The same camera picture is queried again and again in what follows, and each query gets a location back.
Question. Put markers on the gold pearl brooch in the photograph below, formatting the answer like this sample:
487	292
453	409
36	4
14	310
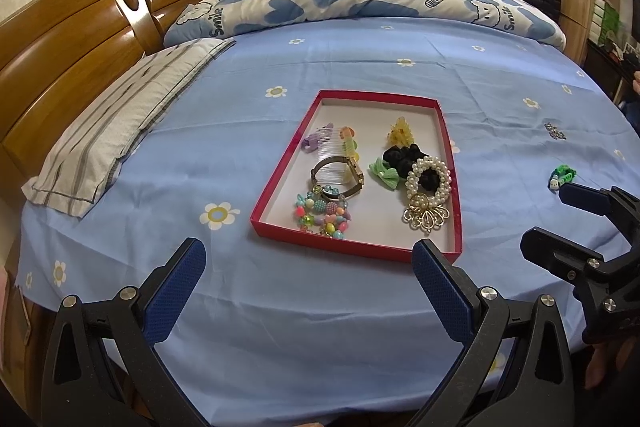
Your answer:
425	217

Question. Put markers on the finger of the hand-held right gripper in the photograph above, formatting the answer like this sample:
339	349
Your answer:
582	197
550	252

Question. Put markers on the grey striped pillow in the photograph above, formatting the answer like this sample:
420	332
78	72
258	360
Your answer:
125	117

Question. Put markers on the blue flowered bed sheet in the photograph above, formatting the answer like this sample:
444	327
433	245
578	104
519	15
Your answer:
250	307

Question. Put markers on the rhinestone ornament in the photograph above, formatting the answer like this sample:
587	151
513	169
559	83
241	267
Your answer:
554	130

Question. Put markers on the green and white boxes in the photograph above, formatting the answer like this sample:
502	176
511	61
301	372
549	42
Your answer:
607	19

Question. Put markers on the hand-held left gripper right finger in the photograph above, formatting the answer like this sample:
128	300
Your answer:
442	292

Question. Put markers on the person's right hand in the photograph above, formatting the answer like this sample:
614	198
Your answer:
610	362

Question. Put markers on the pearl scrunchie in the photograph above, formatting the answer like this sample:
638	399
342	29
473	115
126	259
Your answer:
414	187

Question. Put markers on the yellow translucent claw clip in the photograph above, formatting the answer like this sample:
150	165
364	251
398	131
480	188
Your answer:
399	132

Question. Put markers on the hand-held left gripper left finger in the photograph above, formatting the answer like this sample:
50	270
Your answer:
175	292

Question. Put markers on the red shallow box tray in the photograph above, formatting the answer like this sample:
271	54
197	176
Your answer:
350	112

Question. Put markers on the wooden headboard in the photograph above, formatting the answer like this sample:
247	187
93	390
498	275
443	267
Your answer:
65	57

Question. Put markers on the white quilt with blue hearts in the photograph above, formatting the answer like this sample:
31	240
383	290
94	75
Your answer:
350	2

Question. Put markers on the black scrunchie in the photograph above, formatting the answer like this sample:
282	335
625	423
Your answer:
400	159

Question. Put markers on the green fabric bow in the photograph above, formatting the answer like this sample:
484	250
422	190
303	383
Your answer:
385	174

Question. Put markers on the small green toy clip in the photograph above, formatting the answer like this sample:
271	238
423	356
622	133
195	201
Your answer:
564	170

